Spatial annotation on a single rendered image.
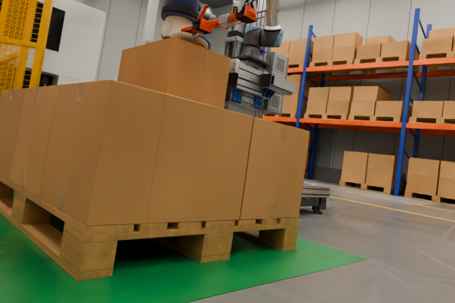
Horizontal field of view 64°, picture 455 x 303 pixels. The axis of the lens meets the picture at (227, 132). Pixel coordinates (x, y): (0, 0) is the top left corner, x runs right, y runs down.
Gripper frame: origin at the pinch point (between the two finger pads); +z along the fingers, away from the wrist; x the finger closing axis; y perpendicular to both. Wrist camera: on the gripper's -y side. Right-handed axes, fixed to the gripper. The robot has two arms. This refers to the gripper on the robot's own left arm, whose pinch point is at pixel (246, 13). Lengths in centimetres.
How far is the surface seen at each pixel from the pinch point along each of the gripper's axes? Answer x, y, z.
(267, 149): 6, -30, 65
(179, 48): 16.2, 29.9, 18.4
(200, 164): 40, -32, 74
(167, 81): 20, 30, 37
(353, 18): -810, 437, -374
